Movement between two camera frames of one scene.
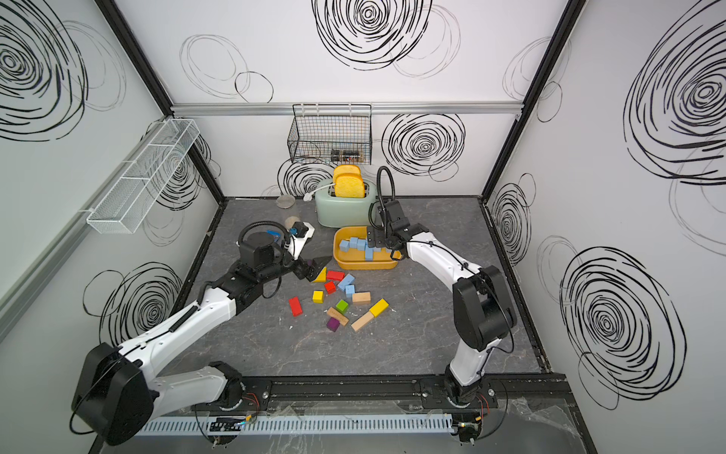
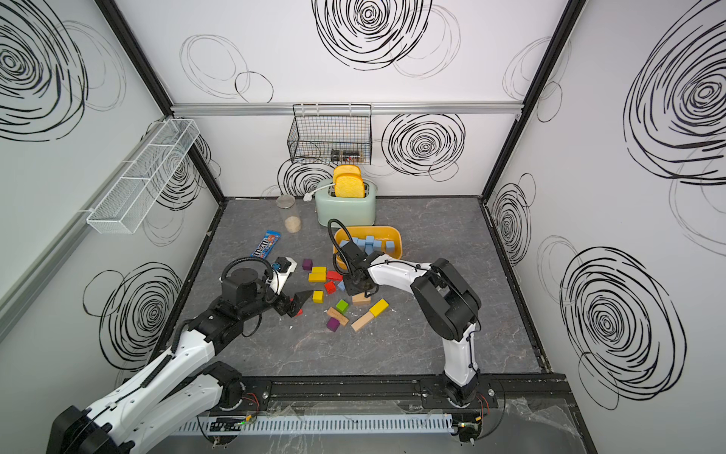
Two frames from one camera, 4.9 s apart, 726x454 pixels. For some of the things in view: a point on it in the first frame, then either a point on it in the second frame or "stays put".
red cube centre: [331, 288] stays put
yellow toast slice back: [346, 168] stays put
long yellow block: [379, 307] stays put
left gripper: [302, 271] → [295, 304]
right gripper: [374, 236] → [350, 289]
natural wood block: [361, 297] stays put
